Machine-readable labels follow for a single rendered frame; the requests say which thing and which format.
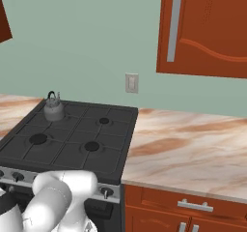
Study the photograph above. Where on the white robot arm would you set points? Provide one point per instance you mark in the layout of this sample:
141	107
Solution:
48	203

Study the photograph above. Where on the grey metal kettle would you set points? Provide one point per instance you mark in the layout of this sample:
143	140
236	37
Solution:
53	109

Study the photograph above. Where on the dark grey gas stove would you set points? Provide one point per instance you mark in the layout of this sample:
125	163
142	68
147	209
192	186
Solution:
74	136

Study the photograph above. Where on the black stove knob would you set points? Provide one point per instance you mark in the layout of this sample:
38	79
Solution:
105	191
1	173
18	177

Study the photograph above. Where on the red-brown drawer front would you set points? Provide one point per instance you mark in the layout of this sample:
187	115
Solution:
189	203

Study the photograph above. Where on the red-brown base cupboard door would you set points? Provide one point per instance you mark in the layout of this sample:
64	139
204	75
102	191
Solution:
222	227
154	220

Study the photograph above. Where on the white wall switch plate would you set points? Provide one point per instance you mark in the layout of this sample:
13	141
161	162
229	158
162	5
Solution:
131	83

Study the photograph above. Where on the red-brown wall cupboard door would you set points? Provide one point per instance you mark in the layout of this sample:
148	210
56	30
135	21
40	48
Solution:
205	29

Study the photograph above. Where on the red-brown wall cupboard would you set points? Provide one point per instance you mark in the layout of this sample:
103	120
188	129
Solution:
4	23

